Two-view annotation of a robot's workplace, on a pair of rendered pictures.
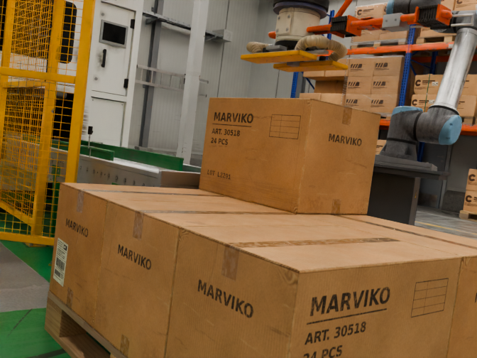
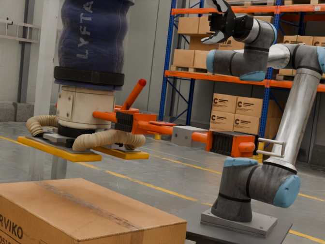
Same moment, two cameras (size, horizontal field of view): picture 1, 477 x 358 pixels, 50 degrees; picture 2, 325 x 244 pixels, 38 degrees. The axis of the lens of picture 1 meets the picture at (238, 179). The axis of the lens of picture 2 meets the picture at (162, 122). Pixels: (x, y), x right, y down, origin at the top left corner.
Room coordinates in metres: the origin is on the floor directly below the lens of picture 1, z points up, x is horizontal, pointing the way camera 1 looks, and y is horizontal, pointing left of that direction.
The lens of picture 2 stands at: (0.56, -0.31, 1.37)
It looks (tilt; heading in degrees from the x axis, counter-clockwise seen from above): 5 degrees down; 356
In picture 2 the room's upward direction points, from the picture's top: 6 degrees clockwise
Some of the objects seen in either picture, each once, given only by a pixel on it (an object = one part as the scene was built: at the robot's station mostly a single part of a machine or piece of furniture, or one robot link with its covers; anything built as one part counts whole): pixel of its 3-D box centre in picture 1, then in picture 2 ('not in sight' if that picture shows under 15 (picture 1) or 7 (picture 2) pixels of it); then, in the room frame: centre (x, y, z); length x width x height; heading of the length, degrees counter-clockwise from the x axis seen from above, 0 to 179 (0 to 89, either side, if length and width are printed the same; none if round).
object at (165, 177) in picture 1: (223, 181); not in sight; (2.38, 0.07, 0.58); 0.70 x 0.03 x 0.06; 130
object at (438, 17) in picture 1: (432, 15); (229, 143); (1.66, -0.55, 1.24); 0.08 x 0.07 x 0.05; 41
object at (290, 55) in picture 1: (277, 53); (57, 143); (2.06, -0.09, 1.14); 0.34 x 0.10 x 0.05; 41
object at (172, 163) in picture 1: (126, 153); not in sight; (3.73, 0.84, 0.60); 1.60 x 0.10 x 0.09; 40
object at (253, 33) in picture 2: not in sight; (243, 28); (2.21, -0.67, 1.58); 0.09 x 0.05 x 0.10; 40
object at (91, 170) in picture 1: (62, 166); not in sight; (3.07, 1.06, 0.50); 2.31 x 0.05 x 0.19; 40
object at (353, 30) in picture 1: (346, 26); (135, 122); (1.93, -0.33, 1.24); 0.10 x 0.08 x 0.06; 131
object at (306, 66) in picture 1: (309, 62); (106, 142); (2.18, -0.24, 1.14); 0.34 x 0.10 x 0.05; 41
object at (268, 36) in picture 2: not in sight; (258, 34); (2.27, -0.73, 1.57); 0.12 x 0.09 x 0.10; 130
